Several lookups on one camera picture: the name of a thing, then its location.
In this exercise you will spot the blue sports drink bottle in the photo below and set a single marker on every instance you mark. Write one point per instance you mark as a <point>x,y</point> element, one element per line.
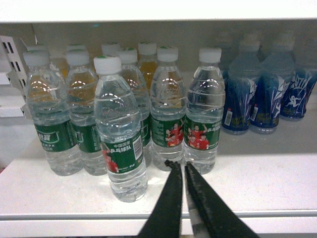
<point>243,76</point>
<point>278,70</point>
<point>297,95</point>

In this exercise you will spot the water bottle green label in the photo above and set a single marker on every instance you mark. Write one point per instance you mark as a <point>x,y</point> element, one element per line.
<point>118,121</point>

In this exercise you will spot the blue sports drink bottle right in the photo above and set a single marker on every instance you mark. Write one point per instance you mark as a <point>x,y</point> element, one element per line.
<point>297,95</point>

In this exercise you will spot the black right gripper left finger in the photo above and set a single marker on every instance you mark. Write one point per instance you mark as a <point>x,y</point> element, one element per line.
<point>164,221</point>

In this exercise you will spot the perforated white shelf upright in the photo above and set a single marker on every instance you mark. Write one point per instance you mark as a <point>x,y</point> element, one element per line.
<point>13,77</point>

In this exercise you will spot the orange drink bottle back row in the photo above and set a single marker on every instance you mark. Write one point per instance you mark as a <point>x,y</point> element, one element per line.
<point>147,61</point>

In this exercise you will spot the shelf water bottle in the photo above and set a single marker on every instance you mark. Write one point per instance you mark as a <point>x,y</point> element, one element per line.
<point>133,76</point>
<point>167,109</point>
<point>46,101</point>
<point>81,83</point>
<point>204,111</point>

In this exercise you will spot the blue sports drink bottle middle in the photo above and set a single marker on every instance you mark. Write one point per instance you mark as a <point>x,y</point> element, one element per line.
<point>278,70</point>

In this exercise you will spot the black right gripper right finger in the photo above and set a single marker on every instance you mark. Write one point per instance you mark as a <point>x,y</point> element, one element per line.
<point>218,218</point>

